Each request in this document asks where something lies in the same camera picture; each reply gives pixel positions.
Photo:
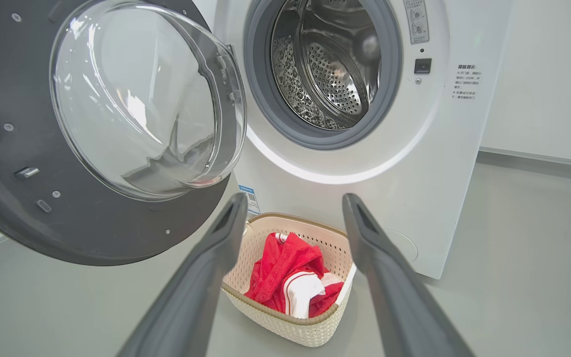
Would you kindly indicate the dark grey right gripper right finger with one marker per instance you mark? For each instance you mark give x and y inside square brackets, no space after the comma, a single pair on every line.
[399,297]

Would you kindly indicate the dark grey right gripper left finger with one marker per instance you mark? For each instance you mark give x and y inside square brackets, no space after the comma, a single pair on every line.
[191,297]

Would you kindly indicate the red and white garment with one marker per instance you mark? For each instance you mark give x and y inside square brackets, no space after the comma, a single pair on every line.
[285,267]

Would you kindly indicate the round dark washing machine door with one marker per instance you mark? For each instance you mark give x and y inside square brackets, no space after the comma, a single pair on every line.
[92,233]

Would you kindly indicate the cream perforated laundry basket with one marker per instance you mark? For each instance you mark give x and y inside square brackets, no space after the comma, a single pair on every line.
[290,325]

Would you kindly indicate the white front-loading washing machine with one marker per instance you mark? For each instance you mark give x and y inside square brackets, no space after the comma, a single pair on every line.
[439,173]

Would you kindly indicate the blue energy label sticker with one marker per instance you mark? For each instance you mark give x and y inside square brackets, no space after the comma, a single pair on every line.
[251,201]

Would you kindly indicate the white partition panel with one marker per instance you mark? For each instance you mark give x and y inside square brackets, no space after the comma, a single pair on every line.
[553,74]

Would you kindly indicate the grey warning sticker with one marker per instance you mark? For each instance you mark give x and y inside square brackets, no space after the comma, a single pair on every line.
[417,22]

